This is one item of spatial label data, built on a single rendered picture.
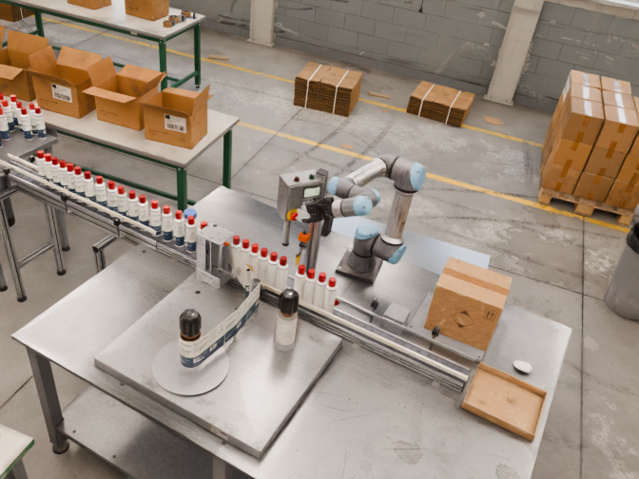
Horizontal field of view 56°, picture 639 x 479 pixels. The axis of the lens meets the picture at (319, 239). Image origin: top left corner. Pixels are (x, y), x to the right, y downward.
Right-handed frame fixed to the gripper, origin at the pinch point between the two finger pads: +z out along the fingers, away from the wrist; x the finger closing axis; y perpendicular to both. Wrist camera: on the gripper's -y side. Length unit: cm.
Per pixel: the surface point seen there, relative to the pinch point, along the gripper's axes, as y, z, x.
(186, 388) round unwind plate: -35, 27, 70
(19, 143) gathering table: 63, 200, -22
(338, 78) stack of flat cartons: -7, 192, -387
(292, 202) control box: 7.2, 1.1, -1.3
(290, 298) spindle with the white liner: -21.1, -5.2, 30.1
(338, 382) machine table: -64, -11, 29
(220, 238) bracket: 0.3, 37.8, 10.9
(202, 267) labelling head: -12, 53, 15
